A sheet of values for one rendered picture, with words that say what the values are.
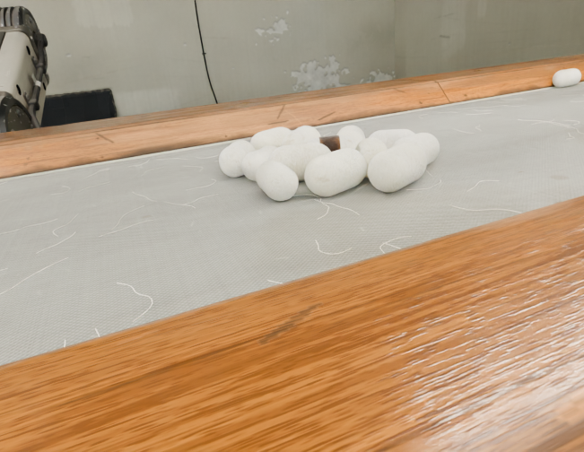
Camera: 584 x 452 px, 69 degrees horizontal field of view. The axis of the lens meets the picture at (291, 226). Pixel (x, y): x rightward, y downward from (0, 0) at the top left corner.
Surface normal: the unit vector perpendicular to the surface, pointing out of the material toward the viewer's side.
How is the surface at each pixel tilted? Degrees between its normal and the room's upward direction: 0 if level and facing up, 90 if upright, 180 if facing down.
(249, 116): 45
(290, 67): 90
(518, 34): 90
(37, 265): 0
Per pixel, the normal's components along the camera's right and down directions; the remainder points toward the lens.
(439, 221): -0.10, -0.93
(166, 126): 0.20, -0.44
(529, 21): -0.90, 0.24
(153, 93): 0.42, 0.29
